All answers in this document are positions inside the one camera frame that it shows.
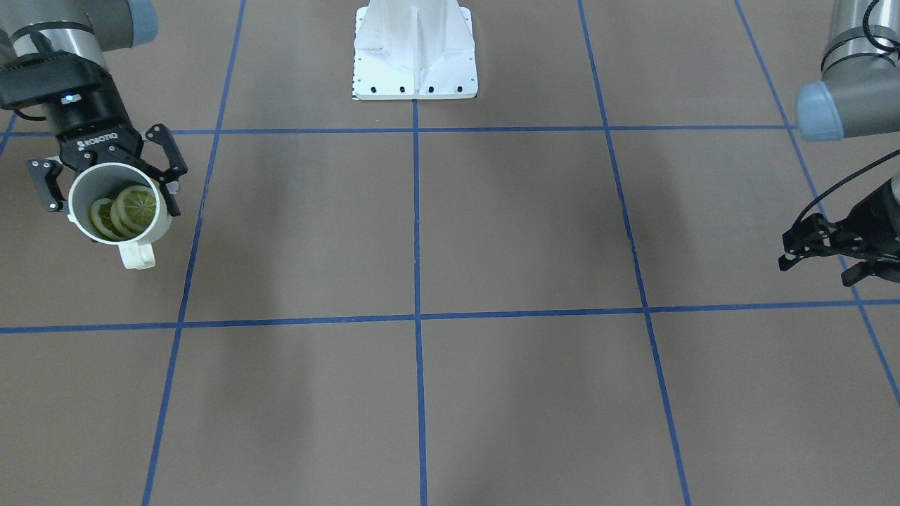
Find brown paper table cover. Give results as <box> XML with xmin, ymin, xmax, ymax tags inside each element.
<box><xmin>2</xmin><ymin>1</ymin><xmax>898</xmax><ymax>505</ymax></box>

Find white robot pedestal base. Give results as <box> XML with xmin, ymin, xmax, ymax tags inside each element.
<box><xmin>352</xmin><ymin>1</ymin><xmax>479</xmax><ymax>100</ymax></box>

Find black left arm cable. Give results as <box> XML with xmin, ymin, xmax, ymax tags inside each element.
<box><xmin>787</xmin><ymin>0</ymin><xmax>900</xmax><ymax>240</ymax></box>

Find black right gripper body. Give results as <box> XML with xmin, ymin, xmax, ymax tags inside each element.
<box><xmin>43</xmin><ymin>90</ymin><xmax>144</xmax><ymax>179</ymax></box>

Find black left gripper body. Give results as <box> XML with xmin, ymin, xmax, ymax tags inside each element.
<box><xmin>841</xmin><ymin>176</ymin><xmax>899</xmax><ymax>261</ymax></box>

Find white mug with HOME text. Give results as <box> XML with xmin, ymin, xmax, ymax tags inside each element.
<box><xmin>67</xmin><ymin>162</ymin><xmax>172</xmax><ymax>270</ymax></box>

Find lemon slice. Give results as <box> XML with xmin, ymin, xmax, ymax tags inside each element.
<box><xmin>113</xmin><ymin>185</ymin><xmax>158</xmax><ymax>233</ymax></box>
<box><xmin>89</xmin><ymin>198</ymin><xmax>127</xmax><ymax>242</ymax></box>

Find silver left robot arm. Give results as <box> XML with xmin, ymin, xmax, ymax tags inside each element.
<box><xmin>778</xmin><ymin>1</ymin><xmax>899</xmax><ymax>287</ymax></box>

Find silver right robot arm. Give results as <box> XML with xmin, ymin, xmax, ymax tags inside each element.
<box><xmin>1</xmin><ymin>1</ymin><xmax>188</xmax><ymax>216</ymax></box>

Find lemon slice front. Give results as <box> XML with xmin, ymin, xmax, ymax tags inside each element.
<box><xmin>113</xmin><ymin>185</ymin><xmax>158</xmax><ymax>233</ymax></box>

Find lemon slice back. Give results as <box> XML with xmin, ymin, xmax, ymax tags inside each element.
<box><xmin>89</xmin><ymin>198</ymin><xmax>127</xmax><ymax>242</ymax></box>

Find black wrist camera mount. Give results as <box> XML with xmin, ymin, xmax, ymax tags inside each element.
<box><xmin>1</xmin><ymin>51</ymin><xmax>108</xmax><ymax>111</ymax></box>

